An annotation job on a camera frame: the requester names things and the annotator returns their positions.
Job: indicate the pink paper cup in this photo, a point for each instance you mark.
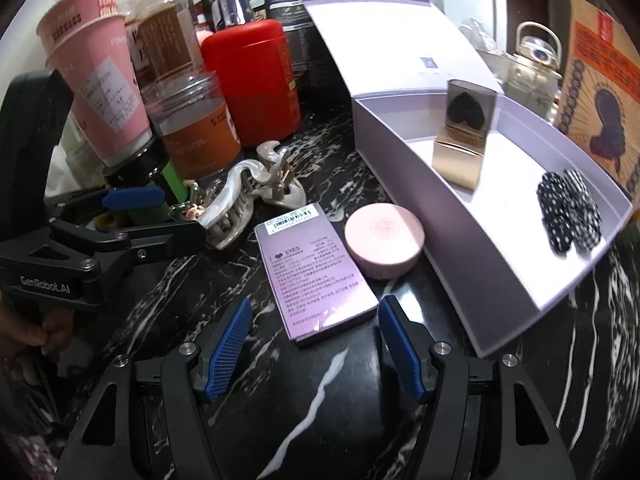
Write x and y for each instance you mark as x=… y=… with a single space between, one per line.
x=75 y=5
x=100 y=90

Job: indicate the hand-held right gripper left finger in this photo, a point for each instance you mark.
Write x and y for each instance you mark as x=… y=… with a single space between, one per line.
x=230 y=350

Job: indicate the clear jar dark label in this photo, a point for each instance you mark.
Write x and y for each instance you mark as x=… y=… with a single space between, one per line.
x=136 y=50

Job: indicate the white fridge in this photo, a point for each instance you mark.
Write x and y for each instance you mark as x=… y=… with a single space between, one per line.
x=492 y=0

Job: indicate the clear jar brown label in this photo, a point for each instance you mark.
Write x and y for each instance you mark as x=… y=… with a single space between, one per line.
x=170 y=35

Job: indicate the black white checkered scrunchie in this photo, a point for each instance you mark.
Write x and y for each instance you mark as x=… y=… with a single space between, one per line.
x=585 y=215

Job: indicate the pink bottle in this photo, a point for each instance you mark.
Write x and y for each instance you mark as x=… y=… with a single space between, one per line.
x=204 y=35

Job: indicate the brown printed paper bag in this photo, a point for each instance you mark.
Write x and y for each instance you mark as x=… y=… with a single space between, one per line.
x=605 y=85

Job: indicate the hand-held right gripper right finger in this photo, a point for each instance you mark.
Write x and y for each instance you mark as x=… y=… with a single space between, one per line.
x=400 y=350

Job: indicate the clear plastic bags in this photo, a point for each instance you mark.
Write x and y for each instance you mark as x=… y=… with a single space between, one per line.
x=480 y=35

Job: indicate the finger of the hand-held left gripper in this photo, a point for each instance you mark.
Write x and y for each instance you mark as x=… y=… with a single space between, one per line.
x=130 y=199
x=165 y=240

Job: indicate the red canister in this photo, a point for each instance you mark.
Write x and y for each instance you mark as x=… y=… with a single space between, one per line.
x=255 y=75

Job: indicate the clear jar orange label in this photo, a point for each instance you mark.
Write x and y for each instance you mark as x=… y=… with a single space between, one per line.
x=200 y=135

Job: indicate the glass teapot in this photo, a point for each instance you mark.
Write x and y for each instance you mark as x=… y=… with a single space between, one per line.
x=530 y=70

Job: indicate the pink round compact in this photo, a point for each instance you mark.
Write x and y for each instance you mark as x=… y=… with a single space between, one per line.
x=382 y=235

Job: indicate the dark round jar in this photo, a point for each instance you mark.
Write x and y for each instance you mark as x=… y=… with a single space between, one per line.
x=130 y=167

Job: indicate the small purple carton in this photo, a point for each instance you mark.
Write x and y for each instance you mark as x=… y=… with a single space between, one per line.
x=315 y=275

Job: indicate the green plastic item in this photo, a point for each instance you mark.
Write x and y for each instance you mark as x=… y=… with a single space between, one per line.
x=172 y=180

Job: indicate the pearly white hair claw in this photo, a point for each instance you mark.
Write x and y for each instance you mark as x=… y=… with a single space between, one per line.
x=235 y=195

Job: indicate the gold mirrored case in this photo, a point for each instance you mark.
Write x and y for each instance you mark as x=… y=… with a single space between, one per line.
x=460 y=160

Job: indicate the clear jar purple contents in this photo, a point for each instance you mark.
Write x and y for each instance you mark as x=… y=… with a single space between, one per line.
x=230 y=5

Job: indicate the brown door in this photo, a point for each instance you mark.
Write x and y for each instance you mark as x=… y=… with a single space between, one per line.
x=522 y=2

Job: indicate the lavender gift box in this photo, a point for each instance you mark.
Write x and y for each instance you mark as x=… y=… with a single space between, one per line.
x=500 y=200

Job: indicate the person's left hand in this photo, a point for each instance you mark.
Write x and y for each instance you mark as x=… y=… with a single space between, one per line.
x=50 y=327

